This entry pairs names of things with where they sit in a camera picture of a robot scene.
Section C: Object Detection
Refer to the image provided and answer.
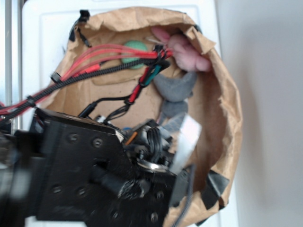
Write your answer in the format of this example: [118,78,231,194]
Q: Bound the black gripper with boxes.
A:
[14,109,201,227]

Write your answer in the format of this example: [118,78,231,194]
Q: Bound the brown paper bag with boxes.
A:
[41,6,243,227]

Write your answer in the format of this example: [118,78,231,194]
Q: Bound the grey plush toy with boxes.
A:
[153,71,197,124]

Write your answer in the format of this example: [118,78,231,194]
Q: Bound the green felt ball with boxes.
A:
[121,40,149,70]

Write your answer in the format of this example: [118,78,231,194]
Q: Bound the pink plush toy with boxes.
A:
[151,27,212,72]

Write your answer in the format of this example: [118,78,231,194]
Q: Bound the black braided cable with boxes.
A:
[0,60,171,123]

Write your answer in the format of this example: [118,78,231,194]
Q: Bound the red wire bundle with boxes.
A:
[0,44,175,114]

